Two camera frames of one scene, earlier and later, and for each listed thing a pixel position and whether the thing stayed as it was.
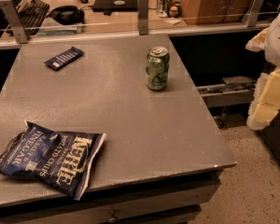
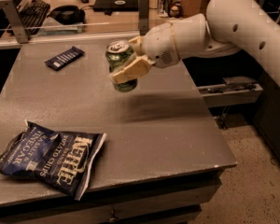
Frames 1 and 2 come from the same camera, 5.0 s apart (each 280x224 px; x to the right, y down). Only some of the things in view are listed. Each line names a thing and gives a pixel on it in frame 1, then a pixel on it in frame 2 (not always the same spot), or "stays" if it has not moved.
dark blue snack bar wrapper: (63, 59) stays
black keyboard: (33, 15) stays
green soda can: (157, 68) to (117, 53)
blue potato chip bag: (63, 161) stays
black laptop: (116, 4) stays
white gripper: (279, 38) to (159, 46)
